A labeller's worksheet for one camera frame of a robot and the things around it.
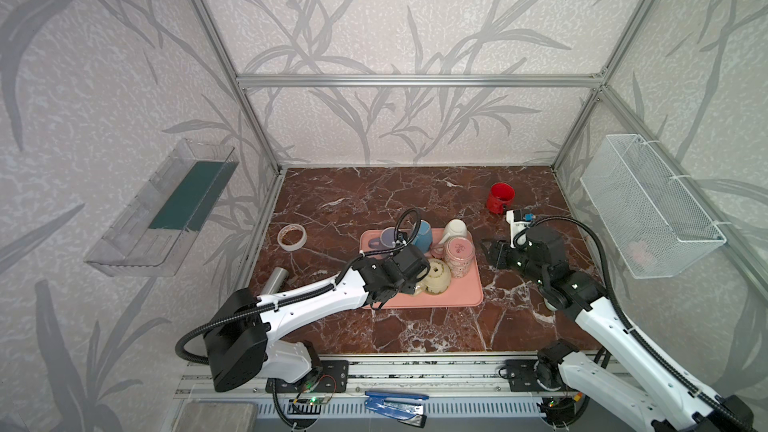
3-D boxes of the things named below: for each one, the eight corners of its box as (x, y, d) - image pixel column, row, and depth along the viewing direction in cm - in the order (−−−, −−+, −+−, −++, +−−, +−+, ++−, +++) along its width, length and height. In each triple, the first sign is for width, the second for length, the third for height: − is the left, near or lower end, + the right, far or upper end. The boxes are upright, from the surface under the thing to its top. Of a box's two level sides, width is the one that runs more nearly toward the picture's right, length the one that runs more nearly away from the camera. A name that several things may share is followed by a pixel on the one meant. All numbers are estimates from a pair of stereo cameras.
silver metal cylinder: (264, 295, 90) (259, 290, 87) (279, 271, 95) (276, 265, 92) (275, 299, 89) (271, 294, 86) (290, 274, 94) (286, 269, 91)
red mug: (489, 215, 108) (493, 202, 102) (484, 195, 114) (488, 182, 108) (511, 215, 108) (517, 202, 102) (506, 195, 114) (511, 182, 108)
